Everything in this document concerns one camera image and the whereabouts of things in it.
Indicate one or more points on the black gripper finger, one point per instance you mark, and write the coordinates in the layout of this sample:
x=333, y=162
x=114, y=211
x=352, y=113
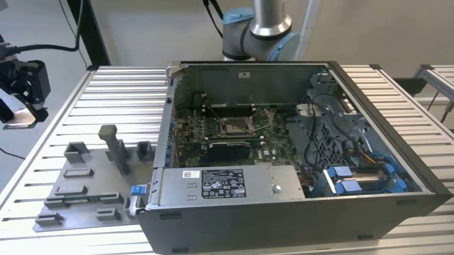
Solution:
x=40, y=111
x=6, y=114

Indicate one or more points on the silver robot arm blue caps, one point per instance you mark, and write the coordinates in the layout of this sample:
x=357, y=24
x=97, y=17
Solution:
x=262, y=40

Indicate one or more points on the black RAM slot white clips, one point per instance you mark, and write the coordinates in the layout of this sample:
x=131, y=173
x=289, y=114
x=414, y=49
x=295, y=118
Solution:
x=234, y=137
x=230, y=108

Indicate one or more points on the CPU socket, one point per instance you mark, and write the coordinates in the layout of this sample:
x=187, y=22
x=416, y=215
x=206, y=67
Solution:
x=235, y=127

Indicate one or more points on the grey parts rack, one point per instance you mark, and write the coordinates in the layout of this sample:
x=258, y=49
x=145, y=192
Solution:
x=93, y=170

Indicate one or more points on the green RAM stick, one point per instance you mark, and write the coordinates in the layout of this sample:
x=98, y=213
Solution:
x=95, y=198

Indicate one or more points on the blue case latch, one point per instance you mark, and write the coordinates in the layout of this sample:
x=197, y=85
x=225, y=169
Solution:
x=138, y=190

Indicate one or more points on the thin metal locking lever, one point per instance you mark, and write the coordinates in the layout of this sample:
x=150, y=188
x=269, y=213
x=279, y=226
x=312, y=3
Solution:
x=215, y=111

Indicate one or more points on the black expansion card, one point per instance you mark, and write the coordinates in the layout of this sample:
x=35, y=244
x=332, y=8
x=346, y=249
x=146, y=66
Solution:
x=229, y=152

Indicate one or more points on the silver power supply unit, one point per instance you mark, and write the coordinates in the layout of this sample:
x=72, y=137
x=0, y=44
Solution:
x=259, y=186

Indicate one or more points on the green motherboard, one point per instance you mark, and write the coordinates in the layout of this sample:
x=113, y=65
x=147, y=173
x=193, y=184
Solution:
x=277, y=148

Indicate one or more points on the black open PC case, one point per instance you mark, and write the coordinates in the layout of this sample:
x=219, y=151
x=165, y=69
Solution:
x=270, y=225

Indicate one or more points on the grey metal disk bay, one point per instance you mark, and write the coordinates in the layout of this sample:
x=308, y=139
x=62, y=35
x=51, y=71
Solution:
x=330, y=132

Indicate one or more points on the hard disk in blue carrier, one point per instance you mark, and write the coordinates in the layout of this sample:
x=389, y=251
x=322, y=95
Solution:
x=349, y=187
x=340, y=171

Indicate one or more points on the aluminium side table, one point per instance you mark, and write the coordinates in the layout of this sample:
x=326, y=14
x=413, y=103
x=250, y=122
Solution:
x=438, y=77

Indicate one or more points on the black frame post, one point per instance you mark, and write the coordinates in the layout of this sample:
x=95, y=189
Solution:
x=94, y=34

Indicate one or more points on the black bracket block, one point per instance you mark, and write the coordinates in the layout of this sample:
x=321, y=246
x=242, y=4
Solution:
x=409, y=86

